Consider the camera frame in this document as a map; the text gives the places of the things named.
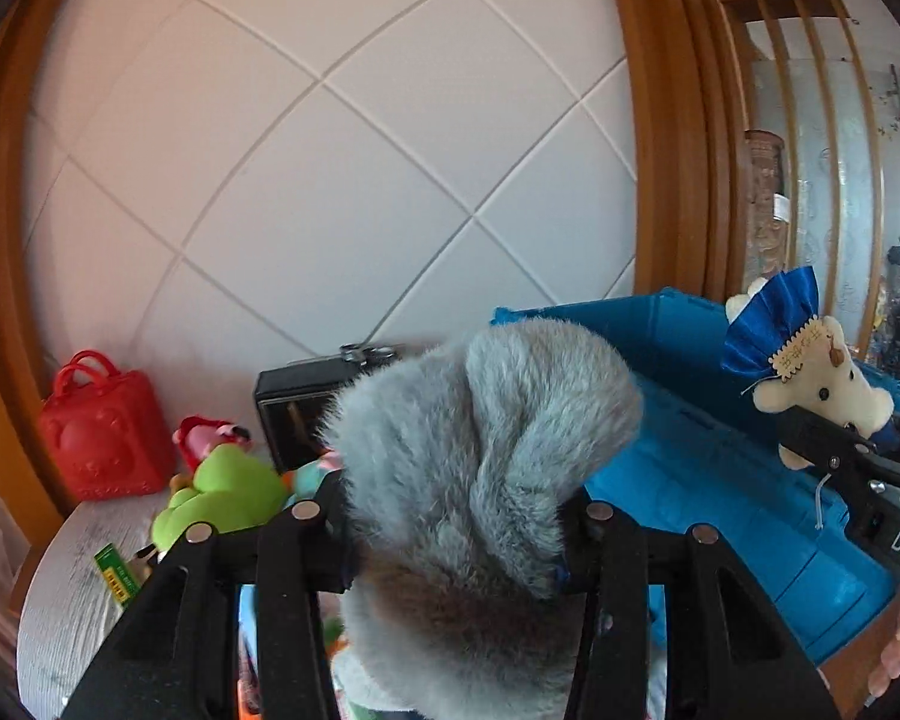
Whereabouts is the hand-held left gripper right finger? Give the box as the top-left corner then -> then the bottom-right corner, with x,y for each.
555,499 -> 841,720

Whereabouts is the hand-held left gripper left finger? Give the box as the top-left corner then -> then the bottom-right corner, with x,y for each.
60,471 -> 358,720

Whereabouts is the cream bear plush blue skirt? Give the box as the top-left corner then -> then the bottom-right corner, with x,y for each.
724,266 -> 895,473

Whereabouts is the blue plastic crate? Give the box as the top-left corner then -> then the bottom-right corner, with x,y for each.
491,286 -> 900,665

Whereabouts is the grey furry plush toy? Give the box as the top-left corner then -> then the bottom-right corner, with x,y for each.
319,319 -> 646,720

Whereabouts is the person's right hand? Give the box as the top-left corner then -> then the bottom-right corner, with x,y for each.
868,591 -> 900,698

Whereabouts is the teal plush monster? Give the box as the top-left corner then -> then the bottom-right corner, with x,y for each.
281,451 -> 346,505

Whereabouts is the green plush toy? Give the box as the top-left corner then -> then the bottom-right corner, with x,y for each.
152,444 -> 290,550

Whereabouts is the black box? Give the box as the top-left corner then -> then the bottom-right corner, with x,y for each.
253,356 -> 410,473

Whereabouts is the red pink plush toy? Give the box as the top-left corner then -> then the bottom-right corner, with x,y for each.
174,415 -> 254,472

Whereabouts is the small green box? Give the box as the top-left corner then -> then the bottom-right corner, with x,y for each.
94,544 -> 151,608

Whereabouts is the red plastic bear bag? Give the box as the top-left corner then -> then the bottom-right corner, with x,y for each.
39,349 -> 175,502

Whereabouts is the rolled patterned carpet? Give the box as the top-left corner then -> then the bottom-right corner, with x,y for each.
742,130 -> 788,280

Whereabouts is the wooden slat partition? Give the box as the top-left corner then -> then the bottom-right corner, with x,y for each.
720,0 -> 895,361

